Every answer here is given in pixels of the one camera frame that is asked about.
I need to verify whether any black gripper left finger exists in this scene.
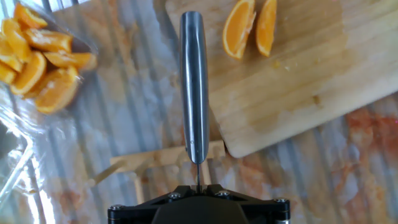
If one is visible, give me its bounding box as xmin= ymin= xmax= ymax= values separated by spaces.
xmin=108 ymin=185 xmax=200 ymax=224

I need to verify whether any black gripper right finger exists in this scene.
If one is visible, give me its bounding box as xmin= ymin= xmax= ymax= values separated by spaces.
xmin=199 ymin=185 xmax=292 ymax=224

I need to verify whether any steel cleaver knife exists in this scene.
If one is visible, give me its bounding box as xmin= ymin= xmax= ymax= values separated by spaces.
xmin=179 ymin=11 xmax=210 ymax=194

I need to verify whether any freshly cut orange quarter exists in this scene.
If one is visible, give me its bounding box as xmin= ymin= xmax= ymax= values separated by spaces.
xmin=255 ymin=0 xmax=278 ymax=58

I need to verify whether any orange half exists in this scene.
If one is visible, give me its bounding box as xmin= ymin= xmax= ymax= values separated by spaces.
xmin=221 ymin=0 xmax=257 ymax=60

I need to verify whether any wooden peg rack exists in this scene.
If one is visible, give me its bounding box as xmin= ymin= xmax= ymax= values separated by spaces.
xmin=90 ymin=139 xmax=226 ymax=206

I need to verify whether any marble pattern plastic mat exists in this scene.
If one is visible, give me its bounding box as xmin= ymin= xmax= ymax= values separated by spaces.
xmin=0 ymin=0 xmax=398 ymax=224

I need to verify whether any clear plastic bag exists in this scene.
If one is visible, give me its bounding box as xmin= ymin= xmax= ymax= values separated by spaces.
xmin=0 ymin=0 xmax=100 ymax=212

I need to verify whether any bamboo cutting board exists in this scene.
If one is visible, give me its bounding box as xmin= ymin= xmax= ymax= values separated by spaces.
xmin=164 ymin=0 xmax=398 ymax=159

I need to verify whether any small orange slice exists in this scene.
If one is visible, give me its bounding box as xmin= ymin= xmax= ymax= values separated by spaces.
xmin=10 ymin=51 xmax=48 ymax=96
xmin=23 ymin=28 xmax=73 ymax=54
xmin=33 ymin=66 xmax=81 ymax=114
xmin=43 ymin=51 xmax=98 ymax=72
xmin=13 ymin=2 xmax=49 ymax=30
xmin=0 ymin=62 xmax=18 ymax=85
xmin=0 ymin=36 xmax=24 ymax=73
xmin=1 ymin=18 xmax=32 ymax=63

